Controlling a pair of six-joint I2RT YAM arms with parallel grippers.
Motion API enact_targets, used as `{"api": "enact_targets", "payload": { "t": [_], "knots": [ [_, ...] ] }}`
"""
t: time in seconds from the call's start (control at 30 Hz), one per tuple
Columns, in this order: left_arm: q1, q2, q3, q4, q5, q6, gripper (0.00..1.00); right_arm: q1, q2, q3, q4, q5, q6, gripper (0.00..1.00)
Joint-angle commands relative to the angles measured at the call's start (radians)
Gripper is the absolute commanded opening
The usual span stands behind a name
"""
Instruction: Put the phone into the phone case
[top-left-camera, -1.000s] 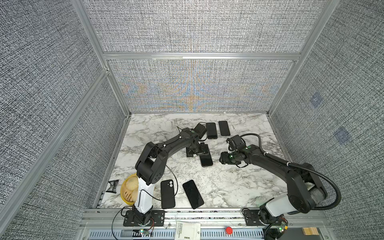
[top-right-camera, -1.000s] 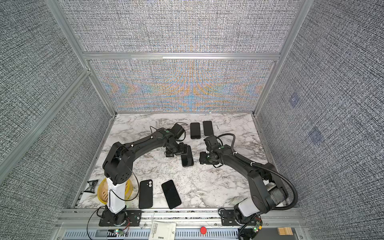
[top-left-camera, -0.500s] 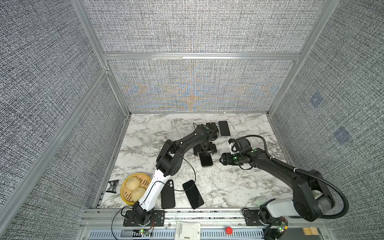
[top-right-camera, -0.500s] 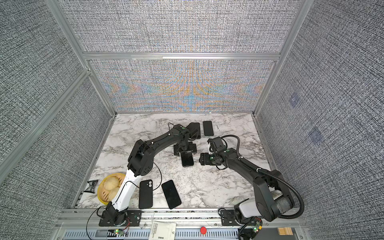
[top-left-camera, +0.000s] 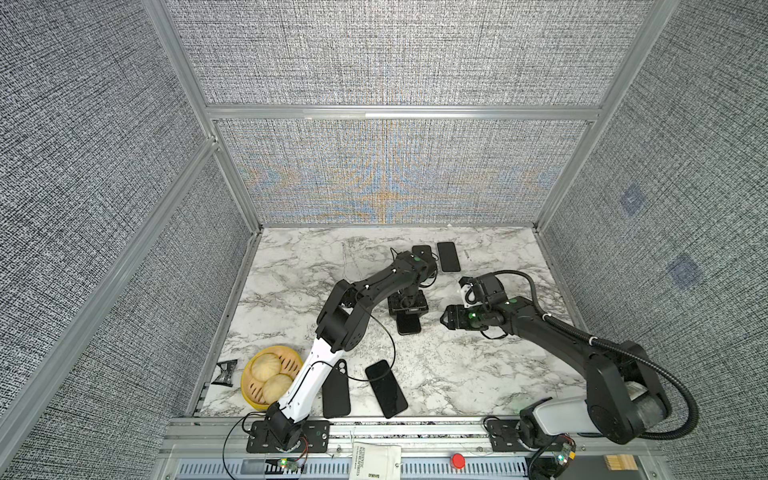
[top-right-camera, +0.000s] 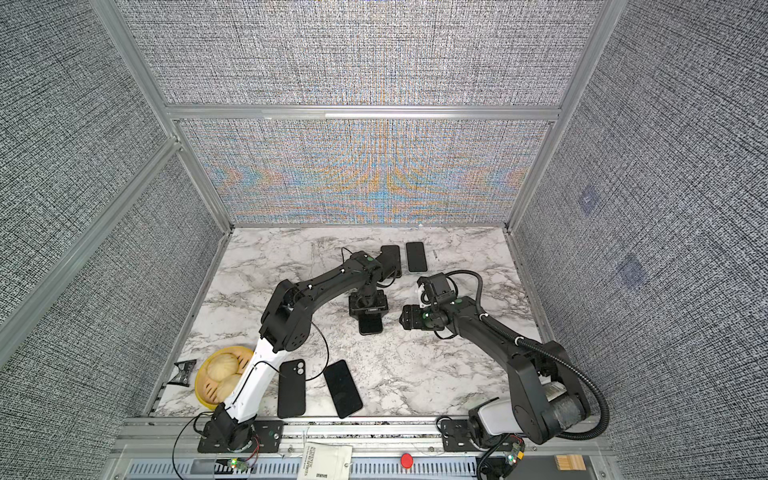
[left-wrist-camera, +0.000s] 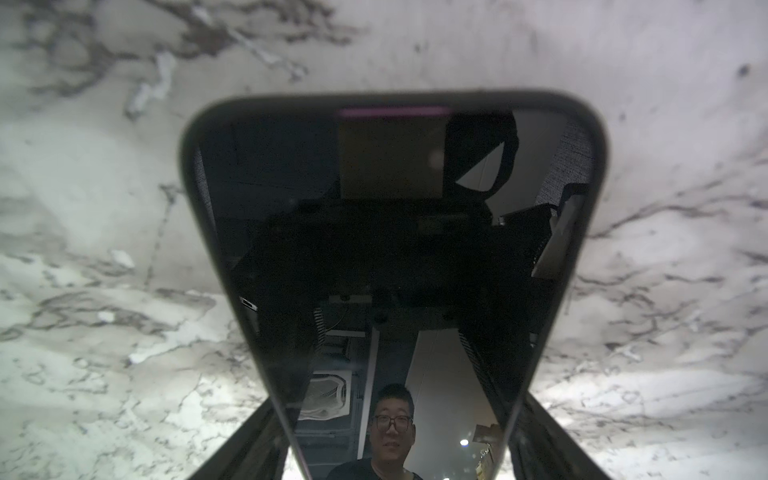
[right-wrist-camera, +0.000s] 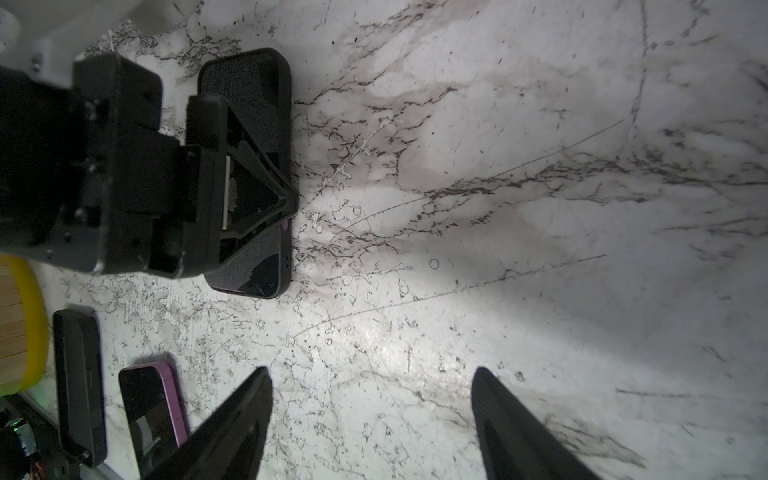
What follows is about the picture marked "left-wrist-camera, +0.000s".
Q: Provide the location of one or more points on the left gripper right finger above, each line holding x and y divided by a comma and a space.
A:
542, 450

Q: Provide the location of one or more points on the black phone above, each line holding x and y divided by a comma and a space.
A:
395, 263

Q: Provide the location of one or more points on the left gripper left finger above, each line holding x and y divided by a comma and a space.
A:
256, 451

